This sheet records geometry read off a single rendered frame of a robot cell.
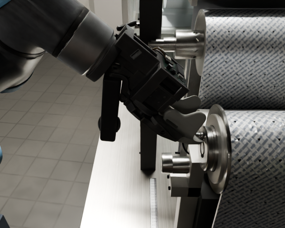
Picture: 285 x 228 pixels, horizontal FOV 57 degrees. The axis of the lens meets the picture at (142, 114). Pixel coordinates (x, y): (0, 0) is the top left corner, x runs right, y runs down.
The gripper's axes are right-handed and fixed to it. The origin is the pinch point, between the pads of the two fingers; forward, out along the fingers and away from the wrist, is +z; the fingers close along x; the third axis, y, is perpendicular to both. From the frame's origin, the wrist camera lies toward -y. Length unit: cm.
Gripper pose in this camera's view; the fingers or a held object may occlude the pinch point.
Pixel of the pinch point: (191, 137)
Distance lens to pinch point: 45.0
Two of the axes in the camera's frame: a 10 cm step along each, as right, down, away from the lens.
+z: 7.6, 5.3, 3.7
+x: 0.1, -5.8, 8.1
